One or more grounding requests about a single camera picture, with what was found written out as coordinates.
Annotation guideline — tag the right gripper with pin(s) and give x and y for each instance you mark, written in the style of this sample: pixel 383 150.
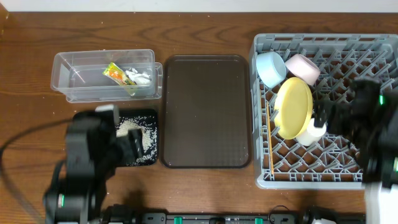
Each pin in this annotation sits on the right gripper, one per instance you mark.
pixel 339 110

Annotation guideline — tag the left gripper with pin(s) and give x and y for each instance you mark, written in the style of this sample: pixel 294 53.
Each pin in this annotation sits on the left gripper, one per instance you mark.
pixel 134 144

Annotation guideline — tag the pile of rice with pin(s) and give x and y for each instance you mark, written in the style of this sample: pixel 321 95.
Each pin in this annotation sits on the pile of rice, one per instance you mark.
pixel 148 125

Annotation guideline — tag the yellow plate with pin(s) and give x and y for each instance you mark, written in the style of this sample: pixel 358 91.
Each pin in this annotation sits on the yellow plate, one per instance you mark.
pixel 294 104

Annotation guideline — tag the white cup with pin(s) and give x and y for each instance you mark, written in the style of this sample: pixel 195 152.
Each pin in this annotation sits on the white cup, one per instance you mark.
pixel 312 134

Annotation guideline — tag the white bowl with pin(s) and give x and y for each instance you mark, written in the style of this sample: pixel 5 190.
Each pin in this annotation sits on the white bowl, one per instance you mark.
pixel 303 68

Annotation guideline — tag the wooden chopstick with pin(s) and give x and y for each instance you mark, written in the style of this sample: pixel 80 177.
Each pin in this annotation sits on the wooden chopstick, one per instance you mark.
pixel 269 138

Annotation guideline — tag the light blue bowl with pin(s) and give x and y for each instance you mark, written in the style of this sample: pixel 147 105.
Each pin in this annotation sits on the light blue bowl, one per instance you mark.
pixel 271 69

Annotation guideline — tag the white tissue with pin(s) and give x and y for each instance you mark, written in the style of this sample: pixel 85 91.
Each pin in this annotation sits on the white tissue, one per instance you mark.
pixel 138 78

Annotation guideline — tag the green orange snack wrapper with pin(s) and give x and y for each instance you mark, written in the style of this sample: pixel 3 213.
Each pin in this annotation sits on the green orange snack wrapper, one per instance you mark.
pixel 116 74

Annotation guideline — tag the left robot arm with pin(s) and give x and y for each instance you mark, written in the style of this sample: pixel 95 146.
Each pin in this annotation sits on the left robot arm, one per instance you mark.
pixel 75 197

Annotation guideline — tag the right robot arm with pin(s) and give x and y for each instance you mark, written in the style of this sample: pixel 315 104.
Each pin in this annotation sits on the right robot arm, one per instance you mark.
pixel 378 160

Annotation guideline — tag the grey dishwasher rack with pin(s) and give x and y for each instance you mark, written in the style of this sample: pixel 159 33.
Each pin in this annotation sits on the grey dishwasher rack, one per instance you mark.
pixel 328 163

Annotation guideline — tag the black plastic tray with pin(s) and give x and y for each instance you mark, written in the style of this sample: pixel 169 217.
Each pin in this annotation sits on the black plastic tray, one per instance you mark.
pixel 122 142

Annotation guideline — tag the brown serving tray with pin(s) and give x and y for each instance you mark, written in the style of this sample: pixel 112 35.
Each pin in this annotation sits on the brown serving tray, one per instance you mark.
pixel 206 108

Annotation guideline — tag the clear plastic bin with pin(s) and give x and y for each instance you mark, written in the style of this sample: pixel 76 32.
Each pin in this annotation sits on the clear plastic bin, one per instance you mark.
pixel 79 75

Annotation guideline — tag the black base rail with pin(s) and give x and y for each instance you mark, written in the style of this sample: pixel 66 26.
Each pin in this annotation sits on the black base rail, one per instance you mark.
pixel 162 218

